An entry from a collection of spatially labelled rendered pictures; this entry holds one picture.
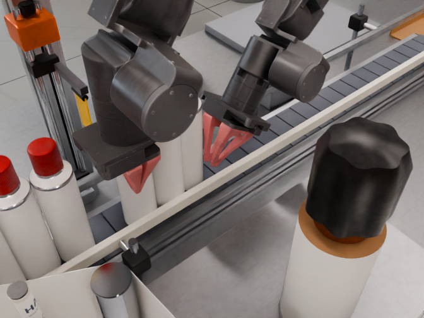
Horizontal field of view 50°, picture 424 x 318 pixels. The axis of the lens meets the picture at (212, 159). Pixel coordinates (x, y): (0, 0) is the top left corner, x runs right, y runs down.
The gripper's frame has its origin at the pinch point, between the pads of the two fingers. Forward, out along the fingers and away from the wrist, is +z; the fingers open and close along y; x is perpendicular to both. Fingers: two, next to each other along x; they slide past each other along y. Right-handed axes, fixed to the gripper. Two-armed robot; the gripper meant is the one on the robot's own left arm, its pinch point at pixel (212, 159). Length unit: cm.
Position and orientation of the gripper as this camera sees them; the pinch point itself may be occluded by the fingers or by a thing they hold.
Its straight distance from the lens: 72.3
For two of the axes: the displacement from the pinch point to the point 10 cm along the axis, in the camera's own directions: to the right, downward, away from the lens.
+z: -4.3, 8.7, 2.4
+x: 6.0, 0.7, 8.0
